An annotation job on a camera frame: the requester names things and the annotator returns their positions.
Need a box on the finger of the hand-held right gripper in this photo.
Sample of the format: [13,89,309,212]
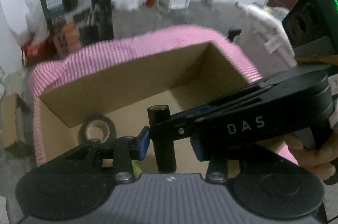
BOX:
[150,103,331,144]
[170,80,278,120]

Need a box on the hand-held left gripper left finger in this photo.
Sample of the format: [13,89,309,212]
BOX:
[63,126,151,184]

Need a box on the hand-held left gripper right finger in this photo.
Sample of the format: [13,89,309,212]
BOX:
[190,137,299,184]

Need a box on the black cylindrical tube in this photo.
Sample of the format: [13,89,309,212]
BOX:
[147,105,177,173]

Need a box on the black tape roll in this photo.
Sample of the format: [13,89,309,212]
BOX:
[78,115,117,147]

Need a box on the large cardboard box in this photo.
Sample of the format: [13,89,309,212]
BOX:
[33,40,264,169]

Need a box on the person's right hand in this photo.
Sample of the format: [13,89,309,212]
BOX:
[283,131,338,183]

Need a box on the white fluffy blanket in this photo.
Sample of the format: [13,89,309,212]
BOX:
[235,1,291,37]

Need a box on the pale bed cover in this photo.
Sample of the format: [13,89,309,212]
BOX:
[232,26,298,77]

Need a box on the pink checkered tablecloth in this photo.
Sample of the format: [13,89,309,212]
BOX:
[28,24,299,167]

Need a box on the small brown cardboard box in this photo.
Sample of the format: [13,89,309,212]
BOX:
[0,93,34,154]

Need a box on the red snack packet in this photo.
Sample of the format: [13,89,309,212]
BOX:
[21,37,56,66]

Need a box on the white plastic bag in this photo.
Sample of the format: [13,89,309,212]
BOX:
[25,0,51,42]

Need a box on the white curtain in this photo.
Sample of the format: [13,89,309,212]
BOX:
[0,0,29,76]

